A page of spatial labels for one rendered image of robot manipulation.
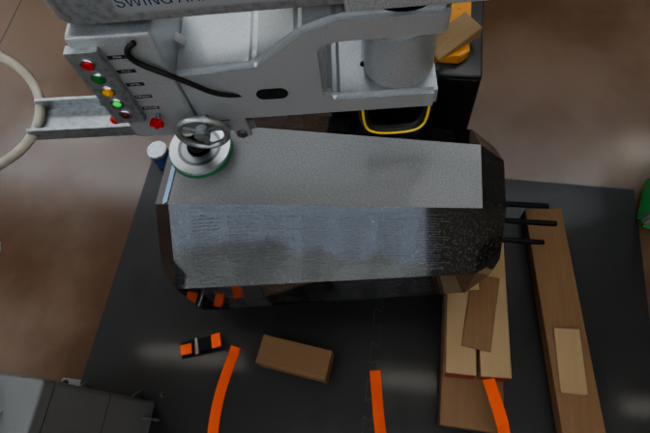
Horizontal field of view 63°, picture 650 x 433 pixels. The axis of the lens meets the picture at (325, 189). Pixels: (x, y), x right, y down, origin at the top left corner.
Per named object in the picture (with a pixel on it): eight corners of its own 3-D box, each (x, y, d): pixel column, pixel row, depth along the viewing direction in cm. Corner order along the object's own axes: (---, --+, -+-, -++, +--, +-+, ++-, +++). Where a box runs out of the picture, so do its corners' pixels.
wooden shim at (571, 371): (552, 328, 217) (553, 328, 216) (577, 330, 216) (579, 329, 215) (559, 392, 207) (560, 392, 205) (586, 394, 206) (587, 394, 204)
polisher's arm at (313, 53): (425, 73, 164) (442, -64, 120) (433, 136, 154) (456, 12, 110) (192, 90, 169) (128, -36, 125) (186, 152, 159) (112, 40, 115)
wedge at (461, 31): (463, 20, 205) (465, 11, 200) (480, 36, 201) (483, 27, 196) (422, 44, 201) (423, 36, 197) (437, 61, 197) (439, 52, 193)
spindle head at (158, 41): (263, 74, 164) (226, -45, 124) (261, 135, 155) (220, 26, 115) (150, 83, 167) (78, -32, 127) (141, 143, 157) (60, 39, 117)
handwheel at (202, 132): (237, 120, 154) (224, 89, 141) (235, 150, 150) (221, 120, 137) (187, 124, 155) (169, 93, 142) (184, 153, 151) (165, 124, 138)
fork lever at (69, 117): (257, 87, 167) (254, 76, 163) (255, 138, 159) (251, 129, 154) (44, 99, 171) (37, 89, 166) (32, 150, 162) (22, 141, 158)
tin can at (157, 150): (161, 151, 282) (152, 138, 271) (178, 156, 280) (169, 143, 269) (153, 167, 278) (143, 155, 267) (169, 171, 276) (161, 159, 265)
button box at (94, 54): (147, 113, 145) (98, 43, 120) (146, 122, 144) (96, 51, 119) (119, 115, 146) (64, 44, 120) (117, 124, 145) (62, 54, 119)
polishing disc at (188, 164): (218, 181, 175) (217, 180, 174) (160, 168, 180) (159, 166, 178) (240, 129, 184) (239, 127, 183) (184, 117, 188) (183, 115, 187)
